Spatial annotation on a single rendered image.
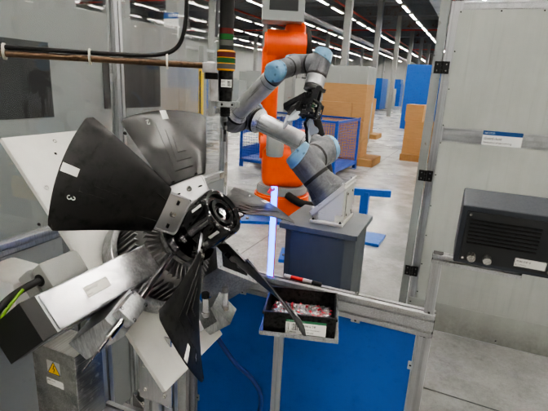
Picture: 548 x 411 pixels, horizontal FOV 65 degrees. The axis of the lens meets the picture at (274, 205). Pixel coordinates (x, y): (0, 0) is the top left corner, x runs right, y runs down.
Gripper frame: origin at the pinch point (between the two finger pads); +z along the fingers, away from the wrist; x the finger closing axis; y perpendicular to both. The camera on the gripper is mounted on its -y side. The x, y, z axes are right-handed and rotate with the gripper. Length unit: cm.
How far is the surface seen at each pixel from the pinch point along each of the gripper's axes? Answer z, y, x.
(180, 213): 40, 32, -59
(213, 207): 37, 36, -54
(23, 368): 106, -39, -54
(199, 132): 18, 17, -52
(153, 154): 28, 16, -61
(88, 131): 30, 31, -83
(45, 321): 64, 40, -83
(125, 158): 33, 32, -75
